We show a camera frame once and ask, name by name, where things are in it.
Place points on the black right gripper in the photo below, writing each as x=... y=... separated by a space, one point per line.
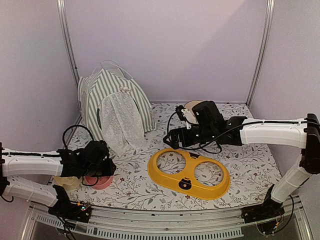
x=175 y=132

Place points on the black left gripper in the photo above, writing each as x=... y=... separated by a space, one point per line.
x=109 y=171

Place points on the pink pet bowl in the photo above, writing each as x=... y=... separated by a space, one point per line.
x=97 y=183

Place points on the cream pet bowl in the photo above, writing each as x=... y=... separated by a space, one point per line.
x=68 y=183

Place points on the green striped pet tent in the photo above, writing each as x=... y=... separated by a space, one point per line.
x=115 y=108

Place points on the yellow double pet bowl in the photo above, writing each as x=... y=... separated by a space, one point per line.
x=185 y=181

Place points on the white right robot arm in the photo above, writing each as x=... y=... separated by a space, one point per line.
x=301 y=133

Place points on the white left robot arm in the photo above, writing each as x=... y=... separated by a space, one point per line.
x=14 y=164

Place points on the round wooden floral plate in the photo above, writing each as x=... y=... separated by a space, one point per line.
x=188 y=112

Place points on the floral table mat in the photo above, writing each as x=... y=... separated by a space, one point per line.
x=252 y=170

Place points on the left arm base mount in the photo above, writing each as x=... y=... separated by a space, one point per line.
x=65 y=209

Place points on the front aluminium rail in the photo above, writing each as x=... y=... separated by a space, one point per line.
x=212 y=224

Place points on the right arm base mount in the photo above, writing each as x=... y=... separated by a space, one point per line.
x=261 y=212

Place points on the aluminium frame post right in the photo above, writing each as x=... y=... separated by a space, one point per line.
x=270 y=5

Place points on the aluminium frame post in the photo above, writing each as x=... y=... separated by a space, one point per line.
x=270 y=5
x=62 y=14

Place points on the aluminium frame post left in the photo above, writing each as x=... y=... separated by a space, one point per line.
x=62 y=14

